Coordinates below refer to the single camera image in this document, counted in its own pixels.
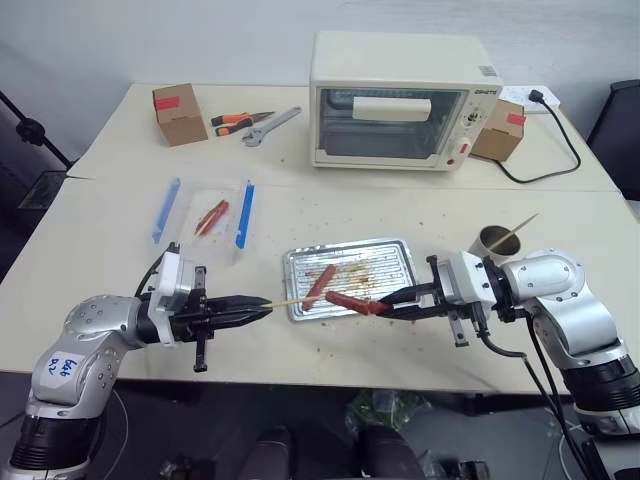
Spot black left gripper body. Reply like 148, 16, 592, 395
169, 267, 222, 374

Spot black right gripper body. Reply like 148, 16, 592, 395
424, 254, 475, 349

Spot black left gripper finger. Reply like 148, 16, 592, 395
207, 294, 274, 314
207, 306, 274, 330

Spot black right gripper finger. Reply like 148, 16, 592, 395
380, 301, 451, 322
377, 282, 437, 307

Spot silver metal baking tray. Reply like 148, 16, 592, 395
280, 237, 419, 324

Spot metal cup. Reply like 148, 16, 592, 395
466, 225, 522, 262

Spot skewered red sausage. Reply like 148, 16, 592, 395
191, 199, 232, 240

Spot blue container clip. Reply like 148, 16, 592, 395
150, 176, 181, 244
233, 178, 257, 250

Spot clear bag with green contents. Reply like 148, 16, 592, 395
343, 388, 427, 432

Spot clear plastic food container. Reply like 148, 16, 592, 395
149, 175, 258, 267

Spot dark rounded shape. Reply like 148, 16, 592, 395
253, 424, 295, 480

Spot silver adjustable wrench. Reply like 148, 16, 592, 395
241, 104, 303, 149

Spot orange black pliers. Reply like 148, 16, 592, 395
209, 110, 277, 138

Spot cardboard box with red tape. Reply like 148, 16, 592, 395
470, 97, 529, 163
151, 82, 210, 148

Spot cream toaster oven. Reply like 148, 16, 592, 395
308, 30, 504, 174

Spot black stand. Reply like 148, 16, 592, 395
0, 88, 82, 211

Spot black chair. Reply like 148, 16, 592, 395
586, 79, 640, 202

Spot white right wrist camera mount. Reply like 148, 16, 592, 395
438, 249, 497, 307

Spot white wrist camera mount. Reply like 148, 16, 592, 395
438, 249, 497, 307
148, 249, 197, 347

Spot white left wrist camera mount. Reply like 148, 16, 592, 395
148, 249, 197, 347

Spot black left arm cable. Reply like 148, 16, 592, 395
133, 257, 167, 302

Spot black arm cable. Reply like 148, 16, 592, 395
474, 299, 606, 480
133, 257, 167, 302

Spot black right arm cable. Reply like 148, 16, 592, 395
474, 299, 606, 480

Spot thin white cable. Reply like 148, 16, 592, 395
110, 388, 132, 454

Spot black oven power cable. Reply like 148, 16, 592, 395
491, 89, 583, 185

